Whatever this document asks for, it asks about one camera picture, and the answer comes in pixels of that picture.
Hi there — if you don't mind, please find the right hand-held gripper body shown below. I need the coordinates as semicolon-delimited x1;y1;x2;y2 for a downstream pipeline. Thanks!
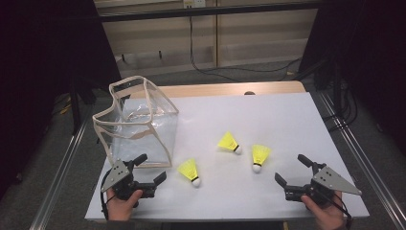
284;162;363;205

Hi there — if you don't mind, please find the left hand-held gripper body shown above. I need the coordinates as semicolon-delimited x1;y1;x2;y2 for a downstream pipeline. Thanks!
101;158;157;201

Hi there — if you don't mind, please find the clear plastic bag beige trim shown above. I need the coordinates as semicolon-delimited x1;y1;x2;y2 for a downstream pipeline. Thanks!
92;75;180;170

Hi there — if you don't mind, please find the yellow shuttlecock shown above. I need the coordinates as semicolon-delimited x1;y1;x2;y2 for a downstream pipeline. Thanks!
251;144;272;174
176;158;202;188
217;130;243;156

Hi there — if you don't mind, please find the person's left hand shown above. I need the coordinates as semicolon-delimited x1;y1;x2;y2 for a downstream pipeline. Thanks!
105;188;144;222

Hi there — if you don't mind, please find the person's right hand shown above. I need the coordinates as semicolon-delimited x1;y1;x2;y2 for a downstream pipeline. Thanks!
300;191;348;230

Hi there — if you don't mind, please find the white table mat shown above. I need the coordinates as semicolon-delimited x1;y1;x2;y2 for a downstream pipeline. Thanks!
84;92;371;221

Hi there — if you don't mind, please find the black metal stand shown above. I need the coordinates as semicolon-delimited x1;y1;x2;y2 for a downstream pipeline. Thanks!
68;76;97;135

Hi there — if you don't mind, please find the wooden table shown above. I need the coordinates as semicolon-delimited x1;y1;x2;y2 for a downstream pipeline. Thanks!
130;80;306;100

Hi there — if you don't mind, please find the dark curtain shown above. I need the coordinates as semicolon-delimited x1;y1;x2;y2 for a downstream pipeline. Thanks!
300;0;406;154
0;0;123;199

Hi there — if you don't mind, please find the beige wooden cabinet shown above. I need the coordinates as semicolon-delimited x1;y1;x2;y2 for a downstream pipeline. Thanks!
95;0;320;79

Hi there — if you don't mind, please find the black horizontal bar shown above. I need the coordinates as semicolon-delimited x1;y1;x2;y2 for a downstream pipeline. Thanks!
99;0;324;23

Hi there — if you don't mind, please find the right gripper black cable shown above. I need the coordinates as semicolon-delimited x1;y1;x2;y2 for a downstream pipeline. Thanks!
322;191;354;229

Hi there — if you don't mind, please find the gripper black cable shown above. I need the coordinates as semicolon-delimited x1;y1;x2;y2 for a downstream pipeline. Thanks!
100;176;111;221
322;191;354;229

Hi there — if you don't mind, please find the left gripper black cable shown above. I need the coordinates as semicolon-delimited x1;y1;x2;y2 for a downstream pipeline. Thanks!
100;176;111;221

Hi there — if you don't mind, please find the metal floor rail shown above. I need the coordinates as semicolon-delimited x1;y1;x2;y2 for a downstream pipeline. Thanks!
315;90;406;229
30;118;92;230

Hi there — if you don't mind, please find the bundle of black cables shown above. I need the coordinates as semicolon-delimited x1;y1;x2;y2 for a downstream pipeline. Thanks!
322;80;359;132

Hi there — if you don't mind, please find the black floor cable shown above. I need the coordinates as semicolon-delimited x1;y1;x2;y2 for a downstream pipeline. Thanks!
189;15;303;82

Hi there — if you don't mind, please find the white wall socket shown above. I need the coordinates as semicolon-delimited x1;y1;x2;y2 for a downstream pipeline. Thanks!
183;0;207;9

